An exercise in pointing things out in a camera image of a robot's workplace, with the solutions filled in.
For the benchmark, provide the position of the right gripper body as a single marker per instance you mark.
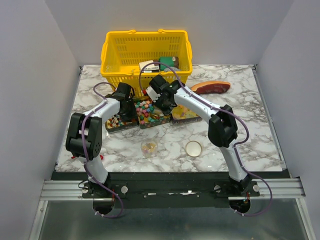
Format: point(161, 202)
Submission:
point(166, 108)

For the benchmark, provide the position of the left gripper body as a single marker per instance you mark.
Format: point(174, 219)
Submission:
point(130, 112)

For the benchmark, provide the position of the tin of lollipops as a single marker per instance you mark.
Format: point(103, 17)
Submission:
point(115, 124)

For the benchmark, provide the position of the tin of star candies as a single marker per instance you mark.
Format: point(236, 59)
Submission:
point(143, 108)

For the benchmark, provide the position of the metal scoop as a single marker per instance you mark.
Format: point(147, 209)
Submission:
point(157, 114)

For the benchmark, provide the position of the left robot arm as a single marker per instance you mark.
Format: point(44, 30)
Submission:
point(85, 132)

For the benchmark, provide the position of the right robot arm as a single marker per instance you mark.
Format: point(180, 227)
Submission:
point(222, 126)

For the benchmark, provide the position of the tin of gummy candies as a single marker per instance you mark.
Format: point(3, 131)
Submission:
point(183, 115)

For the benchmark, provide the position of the grey pouch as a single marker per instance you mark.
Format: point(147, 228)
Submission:
point(171, 69)

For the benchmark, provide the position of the black flat box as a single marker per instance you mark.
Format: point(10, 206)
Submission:
point(151, 71)

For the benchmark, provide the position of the white brown box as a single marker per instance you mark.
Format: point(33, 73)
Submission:
point(149, 65)

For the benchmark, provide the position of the green brown package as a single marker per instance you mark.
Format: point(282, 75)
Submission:
point(171, 61)

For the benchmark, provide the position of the clear glass jar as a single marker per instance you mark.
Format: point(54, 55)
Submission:
point(149, 147)

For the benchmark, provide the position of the fake meat slice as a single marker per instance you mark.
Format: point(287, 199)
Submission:
point(211, 87)

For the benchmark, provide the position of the yellow plastic shopping basket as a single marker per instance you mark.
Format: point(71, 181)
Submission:
point(123, 51)

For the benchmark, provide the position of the round jar lid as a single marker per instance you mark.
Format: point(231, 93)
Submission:
point(193, 148)

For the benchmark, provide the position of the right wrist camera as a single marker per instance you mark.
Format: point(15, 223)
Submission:
point(152, 94)

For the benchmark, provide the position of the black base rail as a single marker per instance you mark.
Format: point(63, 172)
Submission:
point(167, 190)

